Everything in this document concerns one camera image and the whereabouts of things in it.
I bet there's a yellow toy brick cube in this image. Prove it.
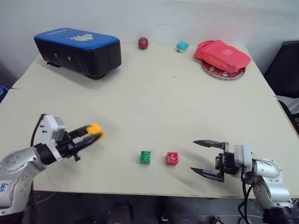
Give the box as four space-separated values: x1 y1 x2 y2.
85 122 106 143

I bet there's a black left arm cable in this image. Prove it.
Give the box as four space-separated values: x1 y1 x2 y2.
30 113 47 148

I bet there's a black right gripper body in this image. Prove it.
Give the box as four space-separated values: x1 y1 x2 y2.
214 141 241 177

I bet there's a black chair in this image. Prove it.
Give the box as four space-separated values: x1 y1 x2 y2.
263 40 299 138

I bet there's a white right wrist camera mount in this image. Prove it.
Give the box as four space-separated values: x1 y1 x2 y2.
233 144 253 178

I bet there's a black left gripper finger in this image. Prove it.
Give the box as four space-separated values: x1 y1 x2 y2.
71 133 102 152
68 125 92 139

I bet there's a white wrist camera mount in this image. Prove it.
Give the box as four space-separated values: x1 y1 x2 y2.
233 144 253 178
38 115 66 161

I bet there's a dark red apple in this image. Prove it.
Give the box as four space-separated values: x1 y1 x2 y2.
137 36 150 50

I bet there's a blue and black padded case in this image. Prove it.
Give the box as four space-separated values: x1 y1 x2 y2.
33 28 122 80

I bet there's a red toy brick cube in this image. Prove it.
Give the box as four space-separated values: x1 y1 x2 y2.
166 152 180 166

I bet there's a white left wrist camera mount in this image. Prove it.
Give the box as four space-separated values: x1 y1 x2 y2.
38 115 66 161

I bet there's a red fabric pouch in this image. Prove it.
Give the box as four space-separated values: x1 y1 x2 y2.
193 40 252 73

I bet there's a green toy brick cube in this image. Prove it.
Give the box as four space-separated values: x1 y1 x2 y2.
140 150 152 165

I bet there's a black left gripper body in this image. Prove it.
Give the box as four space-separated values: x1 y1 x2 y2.
55 131 81 161

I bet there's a blue object at table edge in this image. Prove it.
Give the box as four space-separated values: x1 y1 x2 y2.
0 85 9 103

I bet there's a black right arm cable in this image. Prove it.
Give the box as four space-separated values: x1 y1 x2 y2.
237 172 255 224

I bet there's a teal and white small toy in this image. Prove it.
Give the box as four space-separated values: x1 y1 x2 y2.
176 41 190 53

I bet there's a round metal plate with holes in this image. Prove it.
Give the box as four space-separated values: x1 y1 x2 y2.
201 59 246 81

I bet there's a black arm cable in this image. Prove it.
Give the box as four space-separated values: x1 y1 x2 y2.
30 113 47 148
237 172 255 224

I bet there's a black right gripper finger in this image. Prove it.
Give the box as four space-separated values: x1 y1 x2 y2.
190 167 225 183
192 140 224 149

